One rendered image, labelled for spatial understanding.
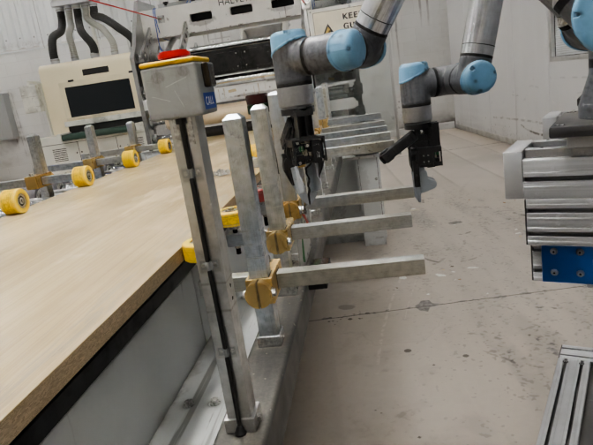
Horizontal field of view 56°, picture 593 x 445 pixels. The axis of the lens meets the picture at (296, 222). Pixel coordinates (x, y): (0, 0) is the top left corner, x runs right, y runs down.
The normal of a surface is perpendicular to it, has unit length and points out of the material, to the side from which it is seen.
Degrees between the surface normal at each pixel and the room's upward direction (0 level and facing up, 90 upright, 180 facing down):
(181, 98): 90
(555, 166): 90
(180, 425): 0
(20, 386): 0
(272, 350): 0
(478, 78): 90
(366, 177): 90
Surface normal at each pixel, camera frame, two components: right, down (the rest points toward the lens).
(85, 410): 0.98, -0.11
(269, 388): -0.14, -0.96
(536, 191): -0.51, 0.28
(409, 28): -0.02, 0.25
